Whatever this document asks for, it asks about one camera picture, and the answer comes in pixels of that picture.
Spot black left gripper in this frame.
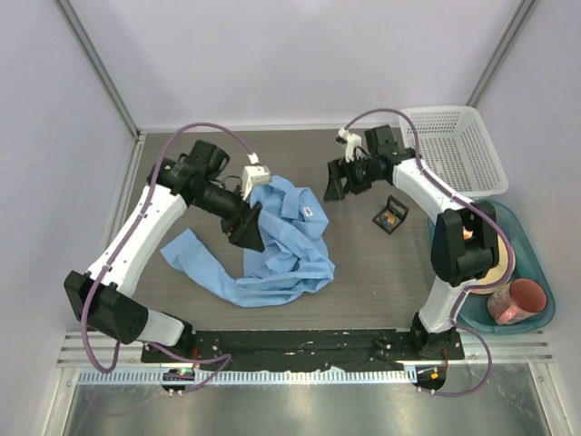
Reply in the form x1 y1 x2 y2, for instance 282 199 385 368
192 182 265 252

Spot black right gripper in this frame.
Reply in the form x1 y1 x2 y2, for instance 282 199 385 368
323 154 380 203

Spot light blue button shirt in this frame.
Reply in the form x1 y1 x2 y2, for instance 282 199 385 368
161 175 335 308

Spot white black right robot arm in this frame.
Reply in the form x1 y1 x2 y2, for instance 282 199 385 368
323 124 499 359

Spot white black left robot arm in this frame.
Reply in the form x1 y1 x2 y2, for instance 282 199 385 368
64 140 271 362

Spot black brooch box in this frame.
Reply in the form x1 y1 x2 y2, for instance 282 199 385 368
372 195 409 234

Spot white plastic mesh basket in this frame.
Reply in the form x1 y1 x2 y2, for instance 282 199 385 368
399 105 508 199

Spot cream bird pattern plate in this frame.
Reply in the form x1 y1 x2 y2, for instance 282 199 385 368
471 236 508 295

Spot teal plastic tray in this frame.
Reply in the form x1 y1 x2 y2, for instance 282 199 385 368
428 198 557 336

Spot pink ceramic mug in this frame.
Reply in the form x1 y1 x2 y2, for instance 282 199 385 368
487 278 548 325

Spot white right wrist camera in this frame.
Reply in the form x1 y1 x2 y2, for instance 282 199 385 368
336 128 364 163

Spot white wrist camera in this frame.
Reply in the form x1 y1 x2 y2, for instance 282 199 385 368
336 128 364 163
241 153 271 201

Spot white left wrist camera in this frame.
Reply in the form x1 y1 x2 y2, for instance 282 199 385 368
241 153 271 201

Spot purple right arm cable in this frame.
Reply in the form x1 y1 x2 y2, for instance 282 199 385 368
344 107 518 399

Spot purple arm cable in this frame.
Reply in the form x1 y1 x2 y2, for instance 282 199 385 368
344 107 518 399
81 122 260 396

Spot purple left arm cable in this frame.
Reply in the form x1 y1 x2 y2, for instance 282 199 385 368
81 122 260 396

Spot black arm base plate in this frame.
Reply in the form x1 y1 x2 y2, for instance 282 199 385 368
140 327 467 372

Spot white slotted cable duct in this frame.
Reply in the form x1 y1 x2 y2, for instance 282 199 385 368
77 366 417 386

